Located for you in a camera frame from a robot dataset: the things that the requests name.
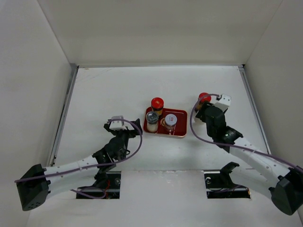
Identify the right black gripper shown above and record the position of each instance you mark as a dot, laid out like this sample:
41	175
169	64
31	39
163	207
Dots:
206	105

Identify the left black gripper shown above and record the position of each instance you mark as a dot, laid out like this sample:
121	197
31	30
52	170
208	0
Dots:
131	135

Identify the clear bottle white contents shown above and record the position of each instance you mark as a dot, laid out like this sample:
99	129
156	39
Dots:
152	119

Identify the dark sauce jar red lid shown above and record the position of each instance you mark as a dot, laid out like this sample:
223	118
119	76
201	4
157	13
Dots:
157	105

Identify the small jar white lid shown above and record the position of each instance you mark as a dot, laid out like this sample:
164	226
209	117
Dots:
170	122

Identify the dark soy sauce bottle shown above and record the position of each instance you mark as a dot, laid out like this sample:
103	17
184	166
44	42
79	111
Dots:
197	119

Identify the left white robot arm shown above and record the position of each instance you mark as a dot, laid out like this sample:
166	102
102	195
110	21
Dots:
41	183

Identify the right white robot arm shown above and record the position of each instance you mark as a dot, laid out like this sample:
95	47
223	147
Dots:
277	179

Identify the chili sauce jar red lid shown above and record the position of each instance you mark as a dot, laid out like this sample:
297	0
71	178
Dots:
202	99

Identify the red rectangular tray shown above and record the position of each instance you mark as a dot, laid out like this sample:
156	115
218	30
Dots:
180	129

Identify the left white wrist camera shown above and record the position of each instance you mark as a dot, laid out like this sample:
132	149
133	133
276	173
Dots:
117	123

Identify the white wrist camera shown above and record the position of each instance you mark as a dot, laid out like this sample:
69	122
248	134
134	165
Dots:
117	123
223	102

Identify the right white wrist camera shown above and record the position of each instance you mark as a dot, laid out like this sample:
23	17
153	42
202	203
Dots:
223	102

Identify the right aluminium rail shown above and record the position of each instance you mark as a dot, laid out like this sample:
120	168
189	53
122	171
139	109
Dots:
254	107

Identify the aluminium rail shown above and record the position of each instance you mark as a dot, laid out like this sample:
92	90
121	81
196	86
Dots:
58	133
254	107

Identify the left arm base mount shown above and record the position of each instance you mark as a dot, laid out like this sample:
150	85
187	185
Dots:
108	188

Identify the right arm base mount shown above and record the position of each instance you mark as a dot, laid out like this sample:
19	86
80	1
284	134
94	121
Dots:
219	185

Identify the left aluminium rail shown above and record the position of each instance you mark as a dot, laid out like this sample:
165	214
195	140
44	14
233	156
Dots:
58	133

